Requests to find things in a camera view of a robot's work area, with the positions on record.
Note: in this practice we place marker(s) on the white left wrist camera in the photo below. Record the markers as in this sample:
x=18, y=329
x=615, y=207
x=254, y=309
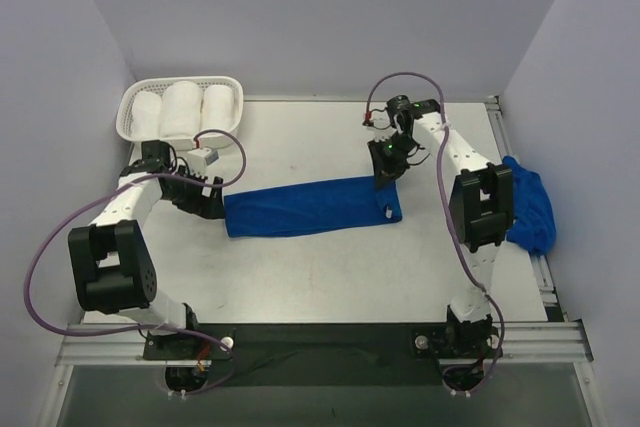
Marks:
x=200, y=159

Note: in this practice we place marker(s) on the blue towel pile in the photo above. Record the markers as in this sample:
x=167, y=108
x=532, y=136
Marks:
x=534, y=228

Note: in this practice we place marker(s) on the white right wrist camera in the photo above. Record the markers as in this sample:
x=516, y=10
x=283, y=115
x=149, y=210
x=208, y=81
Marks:
x=377, y=122

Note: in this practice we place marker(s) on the rolled white towel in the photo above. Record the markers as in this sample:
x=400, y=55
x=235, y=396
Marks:
x=145, y=112
x=217, y=108
x=181, y=110

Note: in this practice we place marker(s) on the aluminium rail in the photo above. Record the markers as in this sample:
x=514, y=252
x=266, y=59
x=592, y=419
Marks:
x=525, y=342
x=523, y=271

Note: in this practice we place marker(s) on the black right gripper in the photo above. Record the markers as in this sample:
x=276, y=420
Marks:
x=386, y=162

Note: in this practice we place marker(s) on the aluminium front rail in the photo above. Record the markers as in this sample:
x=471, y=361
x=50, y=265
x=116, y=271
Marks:
x=525, y=342

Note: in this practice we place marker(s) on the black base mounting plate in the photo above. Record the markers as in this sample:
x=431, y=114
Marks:
x=328, y=355

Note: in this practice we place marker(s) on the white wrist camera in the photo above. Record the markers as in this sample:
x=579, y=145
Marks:
x=200, y=159
x=377, y=122

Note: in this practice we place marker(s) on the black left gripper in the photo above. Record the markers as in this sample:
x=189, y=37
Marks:
x=190, y=192

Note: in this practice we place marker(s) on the aluminium right side rail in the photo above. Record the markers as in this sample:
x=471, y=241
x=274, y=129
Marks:
x=523, y=271

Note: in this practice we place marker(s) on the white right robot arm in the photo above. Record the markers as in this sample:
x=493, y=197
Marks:
x=478, y=203

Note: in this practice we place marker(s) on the right rolled white towel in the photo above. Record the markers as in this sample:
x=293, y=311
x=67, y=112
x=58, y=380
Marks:
x=217, y=108

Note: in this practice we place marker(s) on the white plastic mesh basket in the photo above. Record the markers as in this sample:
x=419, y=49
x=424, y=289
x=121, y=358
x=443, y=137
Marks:
x=211, y=138

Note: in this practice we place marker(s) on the left rolled white towel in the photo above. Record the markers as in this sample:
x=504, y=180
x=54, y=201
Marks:
x=145, y=112

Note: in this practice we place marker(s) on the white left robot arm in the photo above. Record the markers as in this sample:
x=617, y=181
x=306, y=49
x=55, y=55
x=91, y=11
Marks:
x=113, y=270

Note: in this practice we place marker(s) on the middle rolled white towel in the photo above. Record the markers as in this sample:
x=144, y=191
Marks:
x=181, y=110

